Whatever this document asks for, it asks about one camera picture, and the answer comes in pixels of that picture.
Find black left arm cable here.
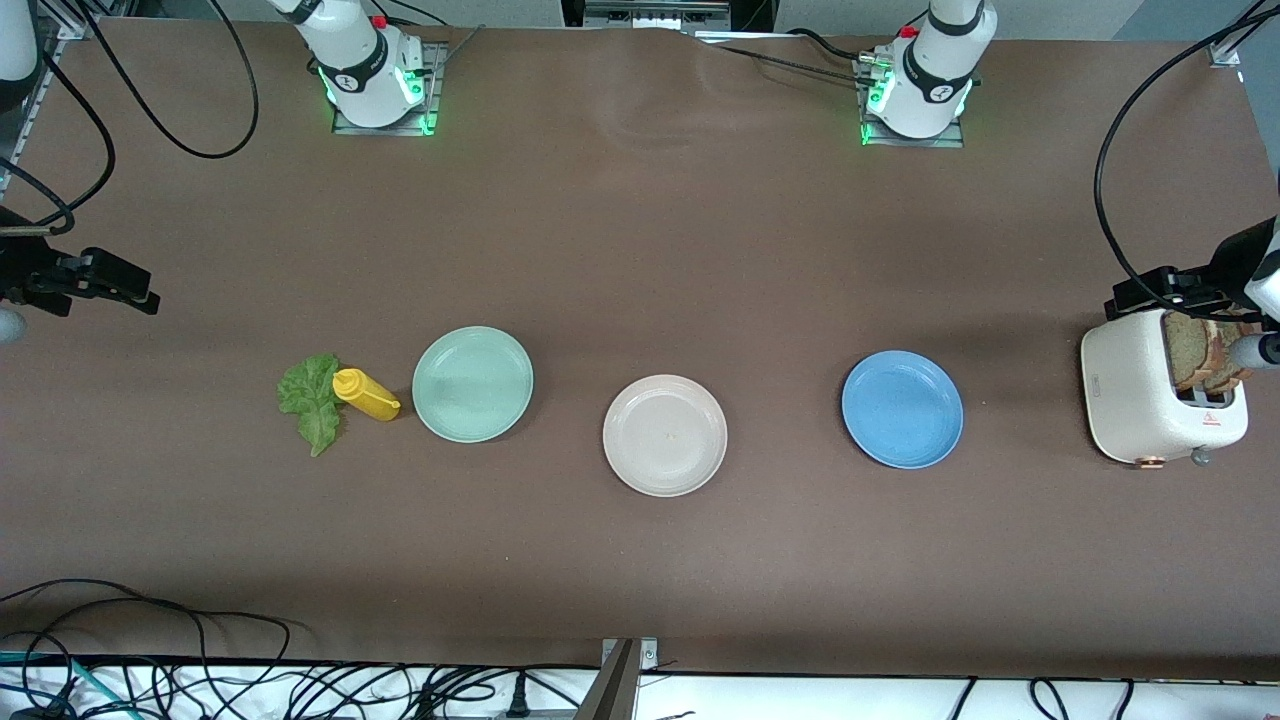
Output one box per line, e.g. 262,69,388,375
1093,0,1280,301

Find brown table cover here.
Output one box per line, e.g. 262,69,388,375
0,18,1280,683

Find teal cable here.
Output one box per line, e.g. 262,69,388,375
0,650,106,716

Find green lettuce leaf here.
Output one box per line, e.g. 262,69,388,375
277,354,346,458

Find black looped cable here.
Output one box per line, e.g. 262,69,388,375
0,578,293,720

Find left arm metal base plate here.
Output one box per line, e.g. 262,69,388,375
855,55,966,149

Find black base cable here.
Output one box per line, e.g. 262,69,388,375
700,28,881,89

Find mint green plate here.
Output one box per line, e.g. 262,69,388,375
411,326,535,444

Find beige plate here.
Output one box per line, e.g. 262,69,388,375
602,374,729,498

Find yellow mustard squeeze bottle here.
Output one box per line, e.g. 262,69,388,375
332,368,402,422

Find blue plate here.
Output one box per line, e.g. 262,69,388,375
841,350,965,470

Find black equipment box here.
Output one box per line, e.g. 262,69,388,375
560,0,781,33

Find brown bread slice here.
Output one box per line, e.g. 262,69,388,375
1205,320,1259,393
1163,310,1216,393

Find white toaster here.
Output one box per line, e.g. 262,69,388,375
1080,310,1251,469

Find grey metal bracket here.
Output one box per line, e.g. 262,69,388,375
575,637,661,720

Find aluminium frame profile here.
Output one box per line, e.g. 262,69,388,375
1208,0,1280,69
0,0,101,201

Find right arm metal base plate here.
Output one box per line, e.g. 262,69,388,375
332,42,443,137

